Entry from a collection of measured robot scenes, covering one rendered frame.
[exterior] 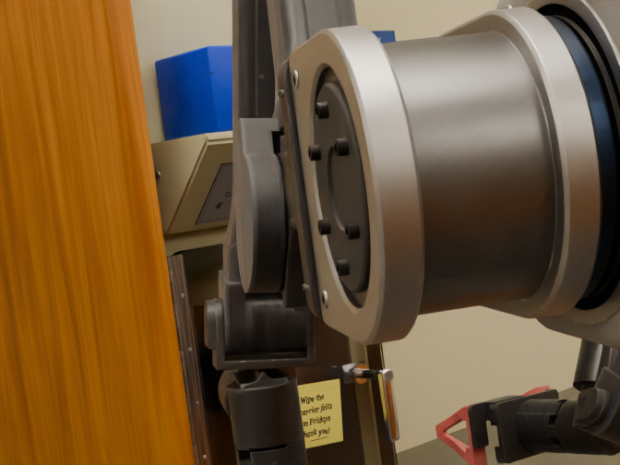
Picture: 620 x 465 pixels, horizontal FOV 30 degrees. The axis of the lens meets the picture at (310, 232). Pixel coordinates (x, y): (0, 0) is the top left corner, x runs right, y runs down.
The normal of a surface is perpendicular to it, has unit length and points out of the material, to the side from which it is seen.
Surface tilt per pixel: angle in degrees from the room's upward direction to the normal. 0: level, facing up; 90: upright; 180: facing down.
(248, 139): 61
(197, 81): 90
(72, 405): 90
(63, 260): 90
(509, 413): 86
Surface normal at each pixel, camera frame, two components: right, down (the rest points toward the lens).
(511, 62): 0.04, -0.66
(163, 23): 0.67, -0.05
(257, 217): 0.18, -0.10
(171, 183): -0.74, 0.13
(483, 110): 0.12, -0.34
